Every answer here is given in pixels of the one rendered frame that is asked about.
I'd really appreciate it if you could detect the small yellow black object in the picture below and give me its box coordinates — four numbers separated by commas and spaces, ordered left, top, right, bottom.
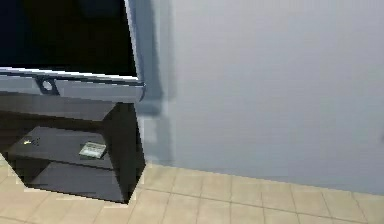
22, 137, 41, 147

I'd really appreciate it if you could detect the black television set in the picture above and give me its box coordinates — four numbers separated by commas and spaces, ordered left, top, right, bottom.
0, 0, 147, 102

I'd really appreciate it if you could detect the dark television stand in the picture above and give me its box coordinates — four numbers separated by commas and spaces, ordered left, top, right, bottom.
0, 91, 147, 205

